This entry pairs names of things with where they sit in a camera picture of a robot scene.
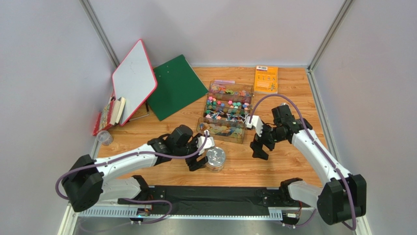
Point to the aluminium front rail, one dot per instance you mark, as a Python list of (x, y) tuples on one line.
[(154, 209)]

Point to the pink highlighter pen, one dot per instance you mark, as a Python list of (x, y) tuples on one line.
[(225, 81)]

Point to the stack of books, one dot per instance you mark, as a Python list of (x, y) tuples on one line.
[(110, 115)]

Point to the black base mat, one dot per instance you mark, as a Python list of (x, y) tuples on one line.
[(233, 201)]

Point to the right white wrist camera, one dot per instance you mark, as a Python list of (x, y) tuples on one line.
[(255, 122)]

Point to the white board pink frame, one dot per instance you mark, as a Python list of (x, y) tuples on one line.
[(134, 80)]

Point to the small clear plastic cup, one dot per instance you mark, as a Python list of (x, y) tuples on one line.
[(104, 138)]

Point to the metal board stand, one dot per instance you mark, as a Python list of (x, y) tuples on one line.
[(141, 112)]

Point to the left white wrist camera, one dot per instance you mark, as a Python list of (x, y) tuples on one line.
[(205, 142)]

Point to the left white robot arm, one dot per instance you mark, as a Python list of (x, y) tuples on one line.
[(90, 181)]

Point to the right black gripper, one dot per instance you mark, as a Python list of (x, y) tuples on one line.
[(263, 139)]

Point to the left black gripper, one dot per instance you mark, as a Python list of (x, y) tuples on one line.
[(194, 164)]

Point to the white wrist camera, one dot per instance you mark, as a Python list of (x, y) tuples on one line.
[(255, 122), (205, 142)]

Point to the silver round jar lid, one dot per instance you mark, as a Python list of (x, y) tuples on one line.
[(216, 154)]

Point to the clear compartment candy box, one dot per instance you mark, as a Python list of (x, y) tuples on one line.
[(227, 107)]

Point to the orange yellow book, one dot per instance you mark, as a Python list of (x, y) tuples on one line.
[(266, 79)]

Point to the green cutting mat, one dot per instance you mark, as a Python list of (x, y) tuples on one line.
[(178, 85)]

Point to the clear plastic jar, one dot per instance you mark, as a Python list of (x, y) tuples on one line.
[(215, 166)]

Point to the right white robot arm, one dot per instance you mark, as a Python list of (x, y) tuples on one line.
[(319, 156)]

